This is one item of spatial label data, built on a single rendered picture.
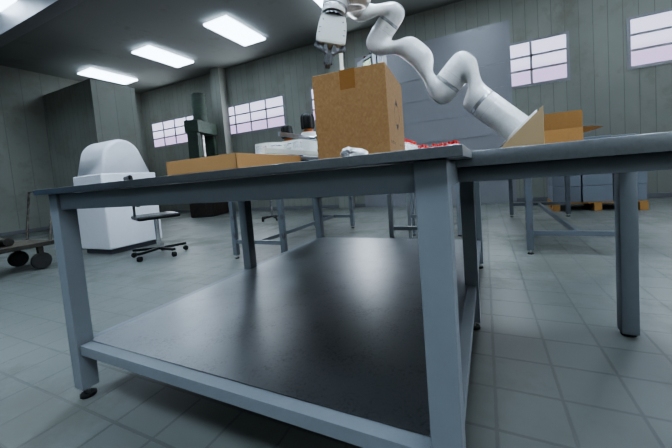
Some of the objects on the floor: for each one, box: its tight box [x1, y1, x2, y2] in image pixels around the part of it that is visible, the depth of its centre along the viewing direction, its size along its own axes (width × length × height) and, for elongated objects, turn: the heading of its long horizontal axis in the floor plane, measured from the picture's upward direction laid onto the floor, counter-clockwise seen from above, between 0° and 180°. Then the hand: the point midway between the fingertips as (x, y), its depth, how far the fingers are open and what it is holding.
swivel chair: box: [123, 175, 188, 262], centre depth 382 cm, size 63×63×98 cm
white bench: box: [228, 196, 355, 259], centre depth 401 cm, size 190×75×80 cm
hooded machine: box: [73, 139, 162, 254], centre depth 453 cm, size 78×68×153 cm
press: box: [184, 93, 229, 218], centre depth 848 cm, size 85×106×325 cm
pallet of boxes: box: [547, 133, 649, 211], centre depth 478 cm, size 107×71×106 cm
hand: (328, 61), depth 107 cm, fingers closed
